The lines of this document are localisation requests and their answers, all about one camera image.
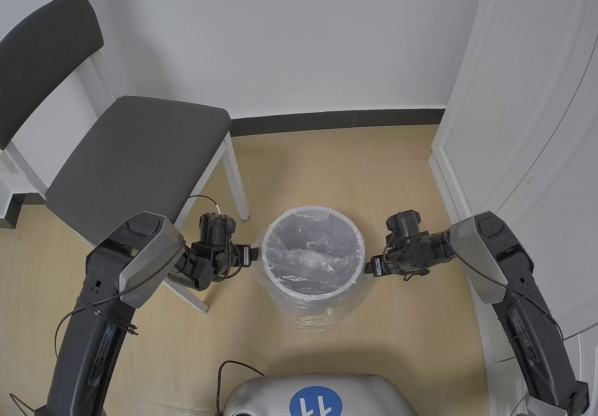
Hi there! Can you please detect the clear plastic bag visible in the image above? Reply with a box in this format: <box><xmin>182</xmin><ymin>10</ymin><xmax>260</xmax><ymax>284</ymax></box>
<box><xmin>254</xmin><ymin>211</ymin><xmax>374</xmax><ymax>331</ymax></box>

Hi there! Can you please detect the white wardrobe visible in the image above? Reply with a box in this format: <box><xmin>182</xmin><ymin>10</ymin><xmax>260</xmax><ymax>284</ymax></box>
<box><xmin>429</xmin><ymin>0</ymin><xmax>598</xmax><ymax>416</ymax></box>

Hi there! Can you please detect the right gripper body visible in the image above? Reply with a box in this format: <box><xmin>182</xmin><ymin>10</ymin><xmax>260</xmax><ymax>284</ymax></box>
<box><xmin>365</xmin><ymin>254</ymin><xmax>399</xmax><ymax>279</ymax></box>

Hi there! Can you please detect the white trash bin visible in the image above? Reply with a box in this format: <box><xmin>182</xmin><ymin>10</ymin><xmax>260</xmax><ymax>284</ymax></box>
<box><xmin>260</xmin><ymin>205</ymin><xmax>365</xmax><ymax>307</ymax></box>

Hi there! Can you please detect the grey chair with white legs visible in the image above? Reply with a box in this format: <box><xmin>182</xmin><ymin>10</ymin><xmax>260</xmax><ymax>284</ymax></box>
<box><xmin>0</xmin><ymin>0</ymin><xmax>250</xmax><ymax>314</ymax></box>

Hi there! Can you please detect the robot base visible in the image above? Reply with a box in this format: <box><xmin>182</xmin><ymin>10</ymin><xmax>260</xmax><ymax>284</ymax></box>
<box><xmin>226</xmin><ymin>374</ymin><xmax>419</xmax><ymax>416</ymax></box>

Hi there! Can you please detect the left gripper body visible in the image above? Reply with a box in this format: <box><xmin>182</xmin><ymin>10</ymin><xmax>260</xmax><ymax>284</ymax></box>
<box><xmin>232</xmin><ymin>244</ymin><xmax>261</xmax><ymax>268</ymax></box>

